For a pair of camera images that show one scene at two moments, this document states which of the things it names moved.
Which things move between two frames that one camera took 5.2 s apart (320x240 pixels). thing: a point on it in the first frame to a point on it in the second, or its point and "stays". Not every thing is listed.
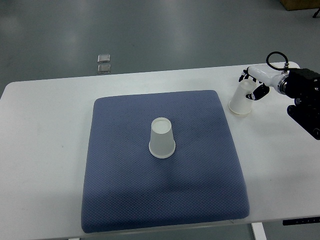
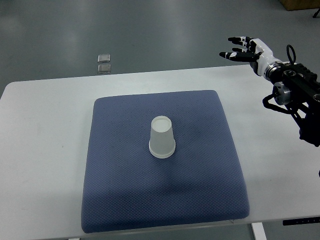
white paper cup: x=239 y=104 to x=162 y=143
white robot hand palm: x=269 y=76 to x=266 y=58
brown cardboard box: x=292 y=5 stays
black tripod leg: x=316 y=13 stays
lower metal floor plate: x=104 y=68 stays
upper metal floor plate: x=103 y=58 stays
